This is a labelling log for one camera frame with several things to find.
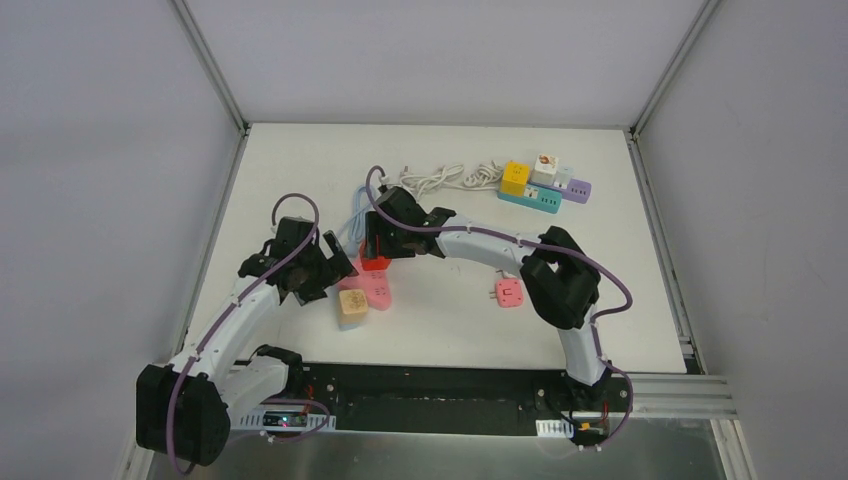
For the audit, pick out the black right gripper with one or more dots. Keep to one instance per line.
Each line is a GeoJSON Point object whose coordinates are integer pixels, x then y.
{"type": "Point", "coordinates": [379, 240]}

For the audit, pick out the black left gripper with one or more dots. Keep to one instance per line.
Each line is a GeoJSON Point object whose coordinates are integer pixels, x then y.
{"type": "Point", "coordinates": [328, 263]}

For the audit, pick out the red cube socket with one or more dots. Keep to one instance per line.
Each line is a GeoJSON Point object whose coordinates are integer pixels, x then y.
{"type": "Point", "coordinates": [379, 263]}

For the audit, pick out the pink plug adapter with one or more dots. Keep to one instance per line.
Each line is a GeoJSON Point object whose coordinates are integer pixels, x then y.
{"type": "Point", "coordinates": [508, 293]}

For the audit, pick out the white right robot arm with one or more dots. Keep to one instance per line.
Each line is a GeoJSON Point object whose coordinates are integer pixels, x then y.
{"type": "Point", "coordinates": [561, 281]}

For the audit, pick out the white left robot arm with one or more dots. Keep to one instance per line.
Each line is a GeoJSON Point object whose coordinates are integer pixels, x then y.
{"type": "Point", "coordinates": [185, 408]}

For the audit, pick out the beige cube socket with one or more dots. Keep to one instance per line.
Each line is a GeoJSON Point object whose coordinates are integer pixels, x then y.
{"type": "Point", "coordinates": [353, 307]}

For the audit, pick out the yellow cube socket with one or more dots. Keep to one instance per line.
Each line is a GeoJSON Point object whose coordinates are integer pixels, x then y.
{"type": "Point", "coordinates": [514, 179]}

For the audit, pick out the white cube socket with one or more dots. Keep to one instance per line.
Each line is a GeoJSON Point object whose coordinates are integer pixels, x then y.
{"type": "Point", "coordinates": [545, 170]}

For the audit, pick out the pink power strip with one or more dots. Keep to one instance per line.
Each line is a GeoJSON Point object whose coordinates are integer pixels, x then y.
{"type": "Point", "coordinates": [374, 284]}

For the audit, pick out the teal power strip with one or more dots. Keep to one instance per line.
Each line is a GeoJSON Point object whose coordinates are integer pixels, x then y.
{"type": "Point", "coordinates": [538, 198]}

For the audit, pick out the purple power strip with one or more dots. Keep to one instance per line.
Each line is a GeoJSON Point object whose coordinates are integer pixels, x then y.
{"type": "Point", "coordinates": [571, 188]}

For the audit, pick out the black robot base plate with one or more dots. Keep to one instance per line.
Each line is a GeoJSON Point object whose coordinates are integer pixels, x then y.
{"type": "Point", "coordinates": [336, 397]}

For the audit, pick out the aluminium frame rail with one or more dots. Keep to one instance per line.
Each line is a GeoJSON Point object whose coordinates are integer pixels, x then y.
{"type": "Point", "coordinates": [209, 64]}

